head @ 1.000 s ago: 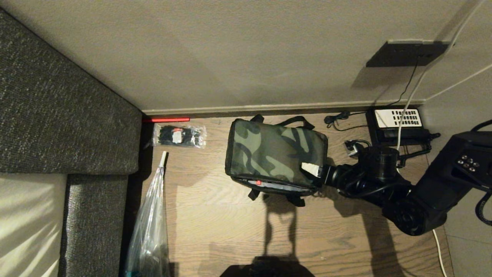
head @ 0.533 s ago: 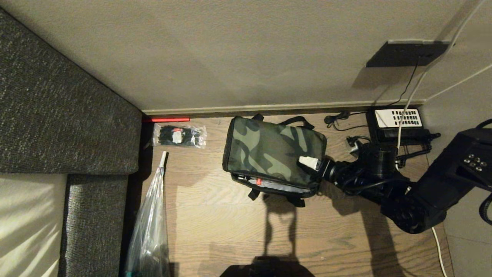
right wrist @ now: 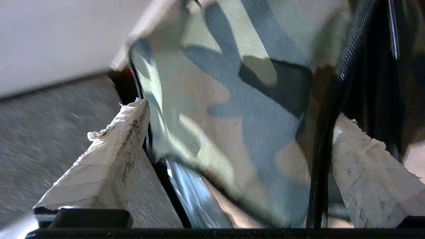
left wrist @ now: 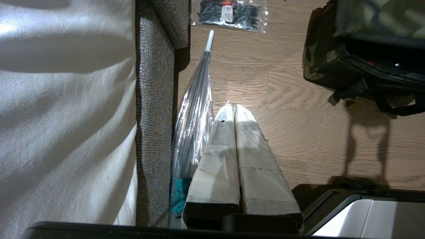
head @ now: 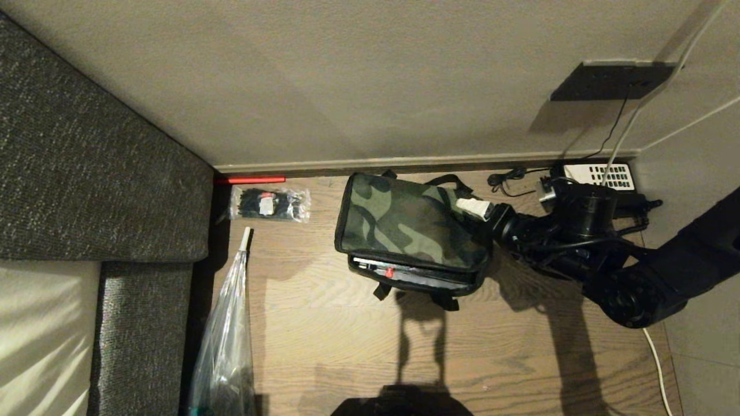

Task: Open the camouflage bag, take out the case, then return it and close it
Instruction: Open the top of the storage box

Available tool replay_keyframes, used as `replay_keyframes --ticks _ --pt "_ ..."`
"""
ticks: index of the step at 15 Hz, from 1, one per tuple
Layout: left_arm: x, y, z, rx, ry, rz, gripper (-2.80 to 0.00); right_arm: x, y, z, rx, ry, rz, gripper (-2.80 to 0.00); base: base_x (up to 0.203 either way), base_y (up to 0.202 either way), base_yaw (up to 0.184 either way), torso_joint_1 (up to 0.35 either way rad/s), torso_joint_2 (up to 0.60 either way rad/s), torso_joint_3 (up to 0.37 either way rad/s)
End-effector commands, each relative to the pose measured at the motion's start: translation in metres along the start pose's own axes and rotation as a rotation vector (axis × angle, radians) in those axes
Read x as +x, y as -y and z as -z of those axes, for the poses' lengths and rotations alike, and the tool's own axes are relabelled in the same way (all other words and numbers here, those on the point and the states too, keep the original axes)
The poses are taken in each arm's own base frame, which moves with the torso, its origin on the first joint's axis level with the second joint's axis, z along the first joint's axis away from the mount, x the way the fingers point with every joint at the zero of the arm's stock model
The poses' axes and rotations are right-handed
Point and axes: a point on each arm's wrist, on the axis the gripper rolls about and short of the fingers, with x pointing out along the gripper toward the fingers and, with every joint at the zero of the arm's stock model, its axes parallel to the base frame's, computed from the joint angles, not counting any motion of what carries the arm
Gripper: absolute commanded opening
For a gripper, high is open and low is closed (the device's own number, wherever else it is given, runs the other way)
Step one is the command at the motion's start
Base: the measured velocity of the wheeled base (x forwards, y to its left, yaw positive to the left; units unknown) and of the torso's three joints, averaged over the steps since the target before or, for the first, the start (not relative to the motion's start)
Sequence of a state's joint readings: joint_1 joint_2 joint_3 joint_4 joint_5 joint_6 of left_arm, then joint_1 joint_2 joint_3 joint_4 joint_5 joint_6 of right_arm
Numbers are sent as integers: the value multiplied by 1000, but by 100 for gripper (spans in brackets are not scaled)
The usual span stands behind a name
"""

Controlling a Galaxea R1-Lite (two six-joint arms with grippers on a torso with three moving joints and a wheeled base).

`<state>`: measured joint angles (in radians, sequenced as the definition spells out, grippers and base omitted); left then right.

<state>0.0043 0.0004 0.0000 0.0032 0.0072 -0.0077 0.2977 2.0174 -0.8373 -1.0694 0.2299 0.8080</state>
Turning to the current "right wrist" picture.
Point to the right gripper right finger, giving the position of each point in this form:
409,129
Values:
372,179

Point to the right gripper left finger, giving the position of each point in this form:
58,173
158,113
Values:
99,166

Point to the camouflage fabric bag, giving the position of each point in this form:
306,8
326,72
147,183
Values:
239,109

